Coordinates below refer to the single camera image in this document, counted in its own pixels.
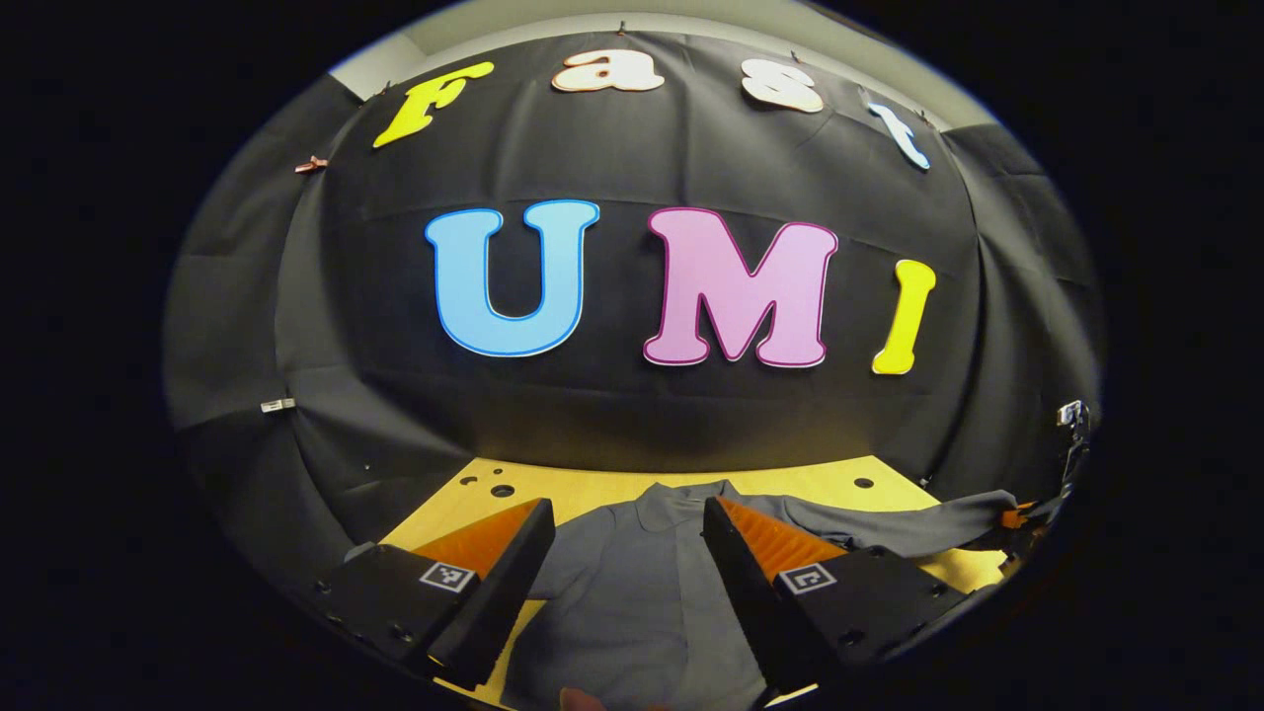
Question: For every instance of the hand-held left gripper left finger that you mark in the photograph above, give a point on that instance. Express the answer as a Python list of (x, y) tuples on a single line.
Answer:
[(513, 583)]

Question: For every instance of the grey button-up shirt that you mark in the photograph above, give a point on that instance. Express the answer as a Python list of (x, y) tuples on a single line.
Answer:
[(632, 592)]

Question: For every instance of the white clip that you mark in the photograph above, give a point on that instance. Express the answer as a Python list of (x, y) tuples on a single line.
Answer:
[(277, 405)]

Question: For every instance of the black backdrop cloth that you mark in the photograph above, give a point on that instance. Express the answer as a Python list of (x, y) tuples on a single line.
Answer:
[(632, 158)]

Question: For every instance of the orange clip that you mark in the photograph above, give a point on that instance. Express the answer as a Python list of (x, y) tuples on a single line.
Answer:
[(310, 164)]

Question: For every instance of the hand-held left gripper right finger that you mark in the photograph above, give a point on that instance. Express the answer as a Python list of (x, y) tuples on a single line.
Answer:
[(741, 583)]

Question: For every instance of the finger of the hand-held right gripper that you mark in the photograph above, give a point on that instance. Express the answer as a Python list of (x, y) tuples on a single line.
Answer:
[(1017, 515)]

